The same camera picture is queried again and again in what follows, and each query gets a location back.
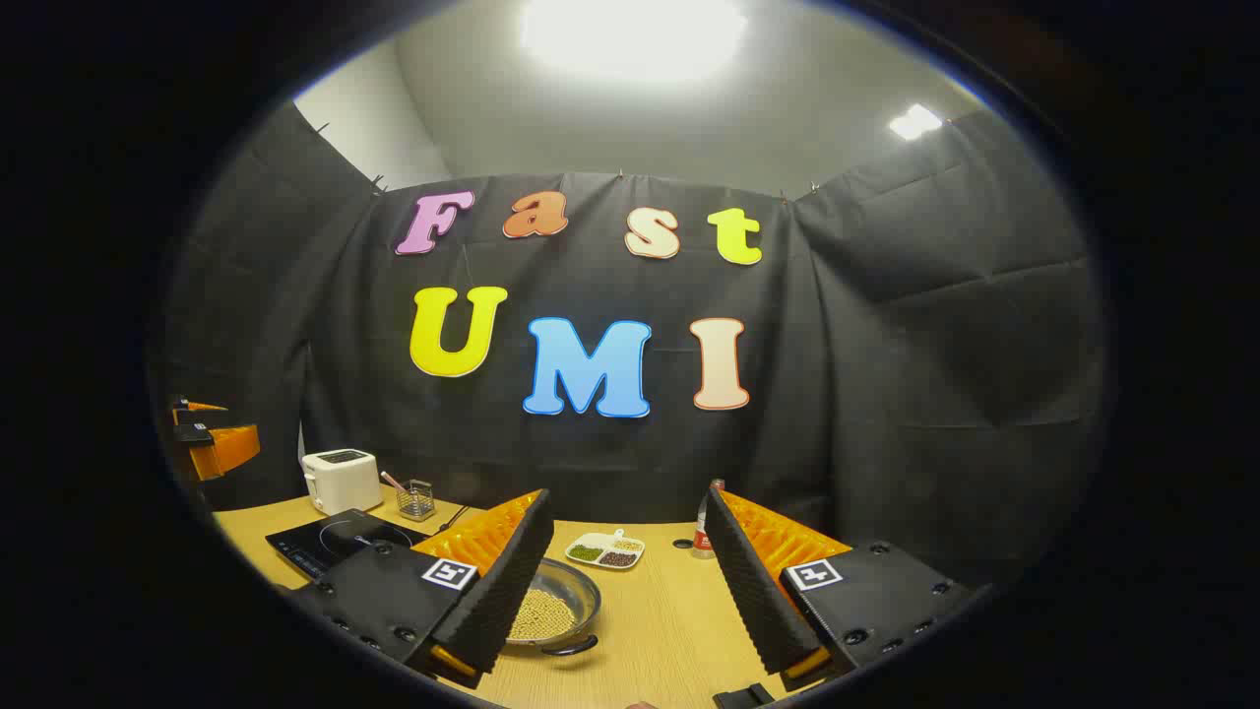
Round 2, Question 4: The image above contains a pile of soybeans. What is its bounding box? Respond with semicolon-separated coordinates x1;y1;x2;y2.
507;588;577;641

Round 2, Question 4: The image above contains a large ceiling light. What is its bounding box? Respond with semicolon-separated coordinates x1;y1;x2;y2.
517;0;749;85

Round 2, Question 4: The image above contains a clear water bottle red label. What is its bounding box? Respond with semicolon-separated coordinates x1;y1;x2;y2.
692;480;725;559

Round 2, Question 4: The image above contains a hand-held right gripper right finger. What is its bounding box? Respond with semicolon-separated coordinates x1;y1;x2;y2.
705;481;976;690

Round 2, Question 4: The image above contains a black induction cooktop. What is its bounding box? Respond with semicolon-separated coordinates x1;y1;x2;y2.
266;508;444;582

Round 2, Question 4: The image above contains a black backdrop cloth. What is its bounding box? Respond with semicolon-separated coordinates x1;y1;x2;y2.
162;98;1108;592

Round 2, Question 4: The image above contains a steel pot with black handles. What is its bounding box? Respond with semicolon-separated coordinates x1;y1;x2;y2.
502;556;602;658

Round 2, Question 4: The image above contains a white toaster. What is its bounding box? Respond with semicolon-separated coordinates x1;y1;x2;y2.
301;449;384;516

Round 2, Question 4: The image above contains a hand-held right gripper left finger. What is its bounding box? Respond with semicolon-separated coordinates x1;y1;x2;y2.
285;489;555;690

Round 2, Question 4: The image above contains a white divided dish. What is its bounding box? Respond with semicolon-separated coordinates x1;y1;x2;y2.
565;529;647;570

